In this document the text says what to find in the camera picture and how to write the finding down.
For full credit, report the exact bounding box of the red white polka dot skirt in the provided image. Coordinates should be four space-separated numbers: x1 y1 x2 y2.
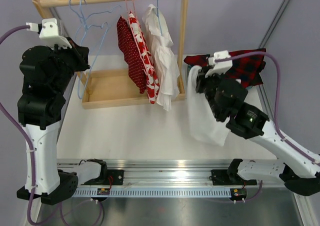
116 16 147 94

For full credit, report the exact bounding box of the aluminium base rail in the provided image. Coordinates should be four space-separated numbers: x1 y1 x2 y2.
56 158 288 188

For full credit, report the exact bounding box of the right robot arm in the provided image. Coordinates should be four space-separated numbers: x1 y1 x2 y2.
195 67 320 196

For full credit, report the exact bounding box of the white red floral skirt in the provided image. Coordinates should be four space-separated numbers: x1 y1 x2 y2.
128 10 160 104

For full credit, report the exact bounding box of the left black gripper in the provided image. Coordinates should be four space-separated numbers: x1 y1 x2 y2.
46 36 91 94

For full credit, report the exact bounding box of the purple cable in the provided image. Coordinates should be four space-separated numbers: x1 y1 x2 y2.
214 51 320 166
0 24 37 224

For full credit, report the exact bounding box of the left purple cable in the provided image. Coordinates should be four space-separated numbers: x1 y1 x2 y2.
0 24 37 224

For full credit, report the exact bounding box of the white slotted cable duct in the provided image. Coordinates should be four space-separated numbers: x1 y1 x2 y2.
73 187 246 198

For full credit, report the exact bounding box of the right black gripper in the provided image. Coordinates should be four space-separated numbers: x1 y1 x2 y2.
195 66 225 120

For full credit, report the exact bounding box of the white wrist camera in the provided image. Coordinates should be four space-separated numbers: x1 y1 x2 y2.
25 18 72 50
205 50 233 78

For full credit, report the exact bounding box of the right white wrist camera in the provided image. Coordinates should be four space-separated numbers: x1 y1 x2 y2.
205 50 233 78

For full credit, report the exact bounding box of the red black plaid skirt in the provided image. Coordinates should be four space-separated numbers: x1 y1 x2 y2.
184 54 266 89

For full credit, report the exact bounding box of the white ruffled blouse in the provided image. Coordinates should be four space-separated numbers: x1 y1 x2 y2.
142 4 180 112

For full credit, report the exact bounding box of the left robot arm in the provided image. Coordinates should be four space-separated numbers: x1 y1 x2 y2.
16 37 109 206

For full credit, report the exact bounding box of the blue wire hanger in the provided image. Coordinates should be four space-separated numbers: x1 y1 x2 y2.
156 0 163 37
78 0 122 82
68 0 113 100

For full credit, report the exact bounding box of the pink wire hanger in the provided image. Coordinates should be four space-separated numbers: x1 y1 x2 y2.
128 0 153 67
124 0 153 69

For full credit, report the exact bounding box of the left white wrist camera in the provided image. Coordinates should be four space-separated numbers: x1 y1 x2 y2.
25 18 72 50

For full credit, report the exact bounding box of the blue plastic basin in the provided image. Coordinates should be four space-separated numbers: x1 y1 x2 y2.
186 64 193 80

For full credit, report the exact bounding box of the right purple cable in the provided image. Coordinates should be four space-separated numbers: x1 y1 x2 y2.
214 51 320 166

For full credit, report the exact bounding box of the small white skirt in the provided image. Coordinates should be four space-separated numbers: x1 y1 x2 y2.
186 65 230 147

